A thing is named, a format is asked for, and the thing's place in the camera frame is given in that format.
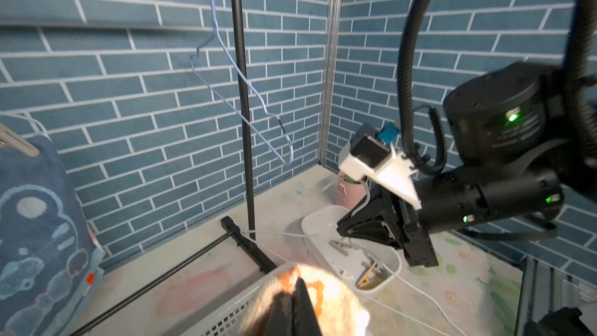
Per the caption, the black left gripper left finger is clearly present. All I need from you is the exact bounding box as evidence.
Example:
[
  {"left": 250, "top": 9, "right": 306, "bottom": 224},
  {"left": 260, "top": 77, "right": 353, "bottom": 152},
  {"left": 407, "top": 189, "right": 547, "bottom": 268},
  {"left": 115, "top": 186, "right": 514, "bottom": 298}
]
[{"left": 263, "top": 292, "right": 294, "bottom": 336}]

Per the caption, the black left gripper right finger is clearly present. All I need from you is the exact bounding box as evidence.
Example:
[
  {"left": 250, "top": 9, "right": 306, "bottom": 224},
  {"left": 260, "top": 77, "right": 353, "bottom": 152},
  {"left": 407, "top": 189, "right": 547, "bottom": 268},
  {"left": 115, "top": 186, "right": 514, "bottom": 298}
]
[{"left": 292, "top": 278, "right": 323, "bottom": 336}]

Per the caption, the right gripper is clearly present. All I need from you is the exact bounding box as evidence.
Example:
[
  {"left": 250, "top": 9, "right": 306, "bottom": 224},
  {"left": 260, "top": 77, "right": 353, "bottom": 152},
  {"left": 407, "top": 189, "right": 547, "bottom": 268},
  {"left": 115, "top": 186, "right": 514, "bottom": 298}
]
[{"left": 337, "top": 185, "right": 438, "bottom": 268}]

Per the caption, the orange bunny towel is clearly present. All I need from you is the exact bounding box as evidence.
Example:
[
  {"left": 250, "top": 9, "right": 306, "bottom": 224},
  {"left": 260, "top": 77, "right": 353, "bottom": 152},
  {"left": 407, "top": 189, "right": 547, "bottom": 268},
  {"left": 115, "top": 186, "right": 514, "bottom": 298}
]
[{"left": 237, "top": 264, "right": 370, "bottom": 335}]

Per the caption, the beige clothespin orange towel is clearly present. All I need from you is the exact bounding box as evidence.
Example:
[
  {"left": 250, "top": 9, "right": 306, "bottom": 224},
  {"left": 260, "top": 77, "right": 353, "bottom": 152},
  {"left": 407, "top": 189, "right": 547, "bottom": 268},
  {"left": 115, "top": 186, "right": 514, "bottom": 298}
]
[{"left": 328, "top": 240, "right": 351, "bottom": 257}]

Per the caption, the light blue wire hanger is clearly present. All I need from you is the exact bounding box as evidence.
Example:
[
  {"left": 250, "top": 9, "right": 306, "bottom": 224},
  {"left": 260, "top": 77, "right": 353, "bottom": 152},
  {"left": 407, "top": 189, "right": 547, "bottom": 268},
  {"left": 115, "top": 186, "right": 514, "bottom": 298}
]
[{"left": 190, "top": 0, "right": 295, "bottom": 165}]

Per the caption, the blue bear towel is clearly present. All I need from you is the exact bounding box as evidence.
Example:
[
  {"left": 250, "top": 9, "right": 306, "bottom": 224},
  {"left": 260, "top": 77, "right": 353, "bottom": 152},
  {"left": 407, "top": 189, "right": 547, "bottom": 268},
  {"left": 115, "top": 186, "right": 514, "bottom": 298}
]
[{"left": 1, "top": 136, "right": 104, "bottom": 335}]

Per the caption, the pink metal pen bucket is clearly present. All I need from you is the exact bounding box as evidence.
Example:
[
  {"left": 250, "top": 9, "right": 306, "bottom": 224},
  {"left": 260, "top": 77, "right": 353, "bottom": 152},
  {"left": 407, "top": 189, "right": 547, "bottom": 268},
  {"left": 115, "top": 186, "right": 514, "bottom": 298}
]
[{"left": 335, "top": 171, "right": 367, "bottom": 210}]

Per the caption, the white perforated plastic basket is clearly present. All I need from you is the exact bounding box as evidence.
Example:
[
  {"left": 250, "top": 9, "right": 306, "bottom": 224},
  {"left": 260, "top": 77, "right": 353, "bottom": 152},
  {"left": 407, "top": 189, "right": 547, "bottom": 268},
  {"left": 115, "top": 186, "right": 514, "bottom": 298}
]
[{"left": 183, "top": 262, "right": 294, "bottom": 335}]

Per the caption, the white rectangular tray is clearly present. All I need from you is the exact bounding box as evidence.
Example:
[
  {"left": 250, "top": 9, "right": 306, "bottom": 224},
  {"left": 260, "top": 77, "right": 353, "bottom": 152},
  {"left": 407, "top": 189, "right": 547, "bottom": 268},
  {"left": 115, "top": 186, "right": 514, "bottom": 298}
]
[{"left": 301, "top": 205, "right": 403, "bottom": 296}]

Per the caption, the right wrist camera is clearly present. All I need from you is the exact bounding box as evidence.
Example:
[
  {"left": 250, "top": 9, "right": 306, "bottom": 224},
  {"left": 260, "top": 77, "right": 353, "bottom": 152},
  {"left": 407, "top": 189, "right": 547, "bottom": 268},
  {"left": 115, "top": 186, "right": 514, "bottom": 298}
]
[{"left": 338, "top": 123, "right": 421, "bottom": 210}]

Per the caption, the black clothes rack frame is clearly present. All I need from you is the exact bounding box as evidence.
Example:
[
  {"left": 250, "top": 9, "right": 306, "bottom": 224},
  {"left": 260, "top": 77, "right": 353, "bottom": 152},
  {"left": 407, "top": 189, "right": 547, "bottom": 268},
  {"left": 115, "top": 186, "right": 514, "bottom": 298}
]
[{"left": 69, "top": 0, "right": 278, "bottom": 336}]

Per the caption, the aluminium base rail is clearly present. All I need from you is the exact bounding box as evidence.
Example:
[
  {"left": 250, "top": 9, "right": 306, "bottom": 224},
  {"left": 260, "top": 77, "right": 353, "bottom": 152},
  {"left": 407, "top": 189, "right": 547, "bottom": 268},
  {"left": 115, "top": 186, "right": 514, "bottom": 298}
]
[{"left": 515, "top": 258, "right": 596, "bottom": 335}]

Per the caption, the black corrugated cable hose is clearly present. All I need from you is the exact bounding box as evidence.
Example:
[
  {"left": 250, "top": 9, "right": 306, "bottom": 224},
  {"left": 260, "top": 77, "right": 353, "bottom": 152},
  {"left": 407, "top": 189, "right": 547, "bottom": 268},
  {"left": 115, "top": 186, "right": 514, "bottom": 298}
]
[{"left": 396, "top": 0, "right": 597, "bottom": 177}]

